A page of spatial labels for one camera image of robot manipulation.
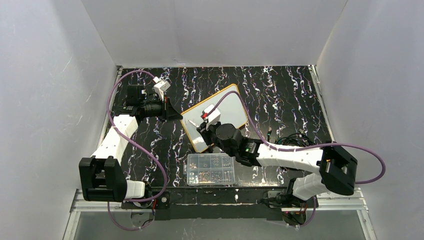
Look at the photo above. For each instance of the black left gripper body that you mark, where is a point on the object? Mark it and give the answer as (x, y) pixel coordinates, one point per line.
(166, 108)

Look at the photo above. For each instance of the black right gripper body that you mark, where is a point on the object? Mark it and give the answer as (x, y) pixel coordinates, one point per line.
(204, 129)

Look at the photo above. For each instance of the white red whiteboard marker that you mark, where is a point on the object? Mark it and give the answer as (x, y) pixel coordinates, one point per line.
(193, 123)

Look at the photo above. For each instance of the yellow framed whiteboard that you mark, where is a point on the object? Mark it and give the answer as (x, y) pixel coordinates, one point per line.
(230, 110)

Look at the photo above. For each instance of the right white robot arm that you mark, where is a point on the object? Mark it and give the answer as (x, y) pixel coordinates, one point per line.
(331, 168)

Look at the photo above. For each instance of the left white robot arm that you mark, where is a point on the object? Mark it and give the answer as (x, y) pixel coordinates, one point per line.
(101, 175)

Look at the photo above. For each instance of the clear plastic screw box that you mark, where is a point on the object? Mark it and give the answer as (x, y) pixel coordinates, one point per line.
(209, 169)

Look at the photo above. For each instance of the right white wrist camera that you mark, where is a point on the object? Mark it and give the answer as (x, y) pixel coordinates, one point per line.
(210, 116)

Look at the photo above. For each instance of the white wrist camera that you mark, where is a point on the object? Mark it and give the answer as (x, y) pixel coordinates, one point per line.
(160, 87)
(210, 116)

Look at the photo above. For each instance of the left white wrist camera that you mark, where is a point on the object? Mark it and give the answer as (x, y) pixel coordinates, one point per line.
(160, 87)

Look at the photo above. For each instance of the aluminium side rail left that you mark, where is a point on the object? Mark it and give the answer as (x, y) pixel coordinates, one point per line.
(109, 103)

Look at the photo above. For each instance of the aluminium side rail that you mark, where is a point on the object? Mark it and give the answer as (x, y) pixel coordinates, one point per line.
(109, 103)
(317, 84)

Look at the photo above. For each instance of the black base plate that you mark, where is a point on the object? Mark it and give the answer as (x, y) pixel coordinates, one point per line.
(266, 210)

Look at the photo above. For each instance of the black ethernet cable teal plug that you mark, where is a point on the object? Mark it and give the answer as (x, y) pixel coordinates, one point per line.
(297, 138)

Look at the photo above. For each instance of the aluminium side rail right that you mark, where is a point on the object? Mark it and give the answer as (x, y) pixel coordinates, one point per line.
(317, 84)

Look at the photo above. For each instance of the aluminium front rail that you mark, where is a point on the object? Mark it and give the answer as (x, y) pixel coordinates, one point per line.
(250, 196)

